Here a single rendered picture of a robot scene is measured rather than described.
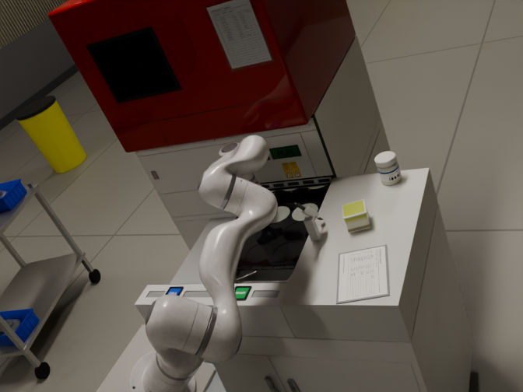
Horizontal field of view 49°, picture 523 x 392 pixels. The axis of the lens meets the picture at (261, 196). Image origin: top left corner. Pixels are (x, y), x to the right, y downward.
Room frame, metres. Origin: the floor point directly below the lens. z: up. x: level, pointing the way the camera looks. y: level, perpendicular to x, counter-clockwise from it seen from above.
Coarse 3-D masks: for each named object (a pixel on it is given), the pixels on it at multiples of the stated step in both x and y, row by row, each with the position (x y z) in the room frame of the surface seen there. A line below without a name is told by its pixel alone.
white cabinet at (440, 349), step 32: (448, 256) 1.57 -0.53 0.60; (448, 288) 1.49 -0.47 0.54; (416, 320) 1.17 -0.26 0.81; (448, 320) 1.40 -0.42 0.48; (256, 352) 1.38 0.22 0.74; (288, 352) 1.31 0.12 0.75; (320, 352) 1.25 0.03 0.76; (352, 352) 1.19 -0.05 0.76; (384, 352) 1.14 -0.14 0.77; (416, 352) 1.10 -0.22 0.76; (448, 352) 1.32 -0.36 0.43; (224, 384) 1.49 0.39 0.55; (256, 384) 1.42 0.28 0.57; (288, 384) 1.34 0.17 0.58; (320, 384) 1.28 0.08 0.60; (352, 384) 1.22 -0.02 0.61; (384, 384) 1.16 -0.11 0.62; (416, 384) 1.10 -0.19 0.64; (448, 384) 1.25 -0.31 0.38
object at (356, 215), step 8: (360, 200) 1.50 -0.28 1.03; (344, 208) 1.49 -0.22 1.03; (352, 208) 1.48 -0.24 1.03; (360, 208) 1.46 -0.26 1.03; (344, 216) 1.46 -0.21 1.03; (352, 216) 1.44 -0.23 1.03; (360, 216) 1.44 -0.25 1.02; (368, 216) 1.47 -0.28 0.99; (352, 224) 1.45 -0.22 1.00; (360, 224) 1.44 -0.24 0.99; (368, 224) 1.43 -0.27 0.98; (352, 232) 1.45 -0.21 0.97
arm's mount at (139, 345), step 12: (144, 336) 1.37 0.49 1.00; (132, 348) 1.33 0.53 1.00; (144, 348) 1.33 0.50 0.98; (120, 360) 1.29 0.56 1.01; (132, 360) 1.30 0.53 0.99; (120, 372) 1.26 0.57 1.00; (204, 372) 1.28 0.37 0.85; (108, 384) 1.23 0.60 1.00; (120, 384) 1.23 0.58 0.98; (204, 384) 1.25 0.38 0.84
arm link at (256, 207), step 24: (240, 192) 1.35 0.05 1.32; (264, 192) 1.36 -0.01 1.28; (240, 216) 1.32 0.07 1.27; (264, 216) 1.30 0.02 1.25; (216, 240) 1.24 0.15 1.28; (240, 240) 1.25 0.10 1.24; (216, 264) 1.18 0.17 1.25; (216, 288) 1.15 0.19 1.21; (216, 312) 1.09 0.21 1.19; (216, 336) 1.03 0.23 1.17; (240, 336) 1.05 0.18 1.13; (216, 360) 1.02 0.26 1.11
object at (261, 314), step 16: (160, 288) 1.62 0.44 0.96; (192, 288) 1.54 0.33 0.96; (256, 288) 1.40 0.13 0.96; (272, 288) 1.37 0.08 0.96; (144, 304) 1.57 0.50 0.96; (208, 304) 1.43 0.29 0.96; (240, 304) 1.36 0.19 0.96; (256, 304) 1.33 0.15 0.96; (272, 304) 1.30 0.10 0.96; (256, 320) 1.34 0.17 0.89; (272, 320) 1.31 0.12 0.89; (272, 336) 1.33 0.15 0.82; (288, 336) 1.30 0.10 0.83
